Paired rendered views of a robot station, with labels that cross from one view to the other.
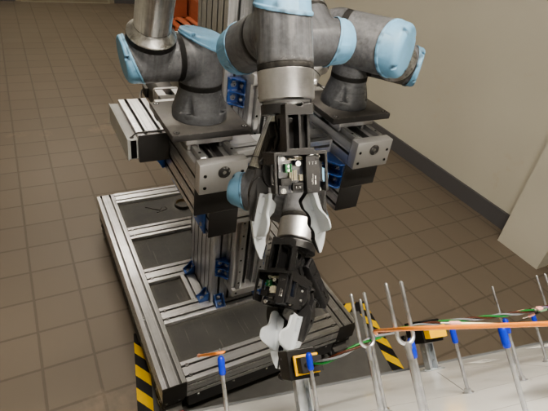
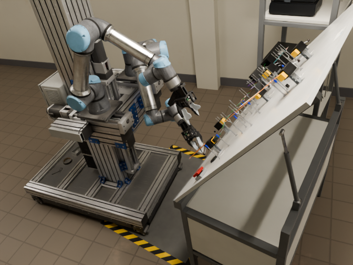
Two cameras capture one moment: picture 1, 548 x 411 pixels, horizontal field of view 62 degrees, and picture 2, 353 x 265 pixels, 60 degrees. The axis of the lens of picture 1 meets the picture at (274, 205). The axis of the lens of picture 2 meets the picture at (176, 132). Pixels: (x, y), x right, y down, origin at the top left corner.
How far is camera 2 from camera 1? 1.06 m
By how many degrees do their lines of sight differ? 24
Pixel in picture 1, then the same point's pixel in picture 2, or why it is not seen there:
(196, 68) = (97, 92)
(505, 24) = not seen: outside the picture
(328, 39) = not seen: hidden behind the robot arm
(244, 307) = (137, 176)
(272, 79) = (172, 82)
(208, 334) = (135, 194)
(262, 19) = (162, 70)
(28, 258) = (14, 238)
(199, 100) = (102, 102)
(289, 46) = (172, 72)
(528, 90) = (170, 20)
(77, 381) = (98, 254)
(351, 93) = not seen: hidden behind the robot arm
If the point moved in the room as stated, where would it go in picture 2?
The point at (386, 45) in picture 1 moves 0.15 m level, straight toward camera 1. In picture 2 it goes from (163, 51) to (173, 60)
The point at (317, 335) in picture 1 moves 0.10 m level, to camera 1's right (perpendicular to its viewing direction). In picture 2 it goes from (172, 164) to (181, 159)
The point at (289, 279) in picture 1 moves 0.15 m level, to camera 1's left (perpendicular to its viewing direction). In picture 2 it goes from (191, 129) to (169, 141)
